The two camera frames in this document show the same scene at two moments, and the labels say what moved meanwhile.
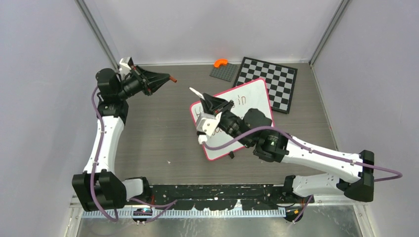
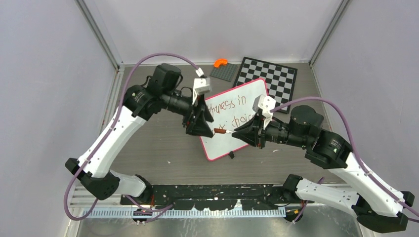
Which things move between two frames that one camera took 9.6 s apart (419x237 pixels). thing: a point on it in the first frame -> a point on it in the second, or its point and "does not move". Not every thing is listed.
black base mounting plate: [217, 197] does not move
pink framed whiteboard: [255, 95] does not move
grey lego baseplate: [226, 71] does not move
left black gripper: [153, 81] -> [194, 121]
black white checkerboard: [280, 80] does not move
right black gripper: [211, 104] -> [252, 131]
